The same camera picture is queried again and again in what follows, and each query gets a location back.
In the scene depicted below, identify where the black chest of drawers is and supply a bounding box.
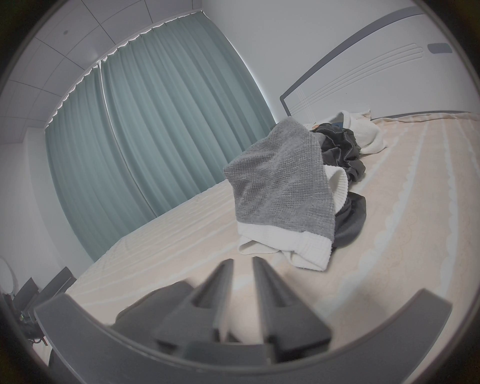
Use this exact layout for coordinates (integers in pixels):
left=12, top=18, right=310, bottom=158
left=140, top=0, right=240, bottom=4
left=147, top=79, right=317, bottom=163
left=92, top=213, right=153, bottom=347
left=37, top=266, right=78, bottom=301

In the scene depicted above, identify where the bed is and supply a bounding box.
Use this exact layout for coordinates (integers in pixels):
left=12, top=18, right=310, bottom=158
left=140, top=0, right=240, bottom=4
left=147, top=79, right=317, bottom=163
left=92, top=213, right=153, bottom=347
left=49, top=5, right=480, bottom=372

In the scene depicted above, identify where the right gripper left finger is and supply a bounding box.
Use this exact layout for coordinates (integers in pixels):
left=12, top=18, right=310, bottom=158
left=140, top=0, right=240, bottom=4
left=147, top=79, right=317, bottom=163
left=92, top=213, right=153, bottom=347
left=154, top=258, right=235, bottom=352

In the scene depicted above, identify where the pile of clothes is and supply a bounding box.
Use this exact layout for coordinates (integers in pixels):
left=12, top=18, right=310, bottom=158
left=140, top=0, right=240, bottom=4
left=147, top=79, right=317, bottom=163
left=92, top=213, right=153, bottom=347
left=224, top=110, right=387, bottom=271

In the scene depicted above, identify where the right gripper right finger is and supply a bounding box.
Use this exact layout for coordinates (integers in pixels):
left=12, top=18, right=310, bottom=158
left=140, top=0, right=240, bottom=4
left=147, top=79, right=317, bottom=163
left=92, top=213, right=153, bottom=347
left=252, top=256, right=333, bottom=364

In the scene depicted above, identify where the blue-green curtain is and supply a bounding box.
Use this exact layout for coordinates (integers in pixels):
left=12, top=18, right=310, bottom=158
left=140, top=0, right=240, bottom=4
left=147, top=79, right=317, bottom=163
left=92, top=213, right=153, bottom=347
left=45, top=62, right=158, bottom=263
left=99, top=11, right=278, bottom=220

